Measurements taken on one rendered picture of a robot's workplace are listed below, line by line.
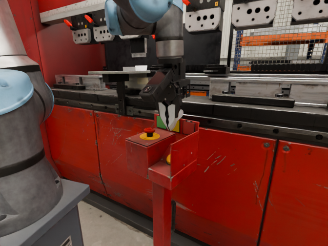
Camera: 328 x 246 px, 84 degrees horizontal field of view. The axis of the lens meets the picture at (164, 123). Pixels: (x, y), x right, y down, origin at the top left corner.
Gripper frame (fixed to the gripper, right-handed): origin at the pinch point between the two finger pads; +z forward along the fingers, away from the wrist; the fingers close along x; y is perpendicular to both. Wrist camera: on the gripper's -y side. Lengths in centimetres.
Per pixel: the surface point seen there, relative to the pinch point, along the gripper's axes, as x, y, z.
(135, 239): 36, 8, 85
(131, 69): 44, 26, -15
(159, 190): 4.1, -1.9, 24.5
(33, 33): 130, 15, -41
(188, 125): -1.1, 9.9, 2.5
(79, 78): 98, 25, -9
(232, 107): -9.5, 27.9, -0.6
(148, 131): 8.8, 0.0, 3.2
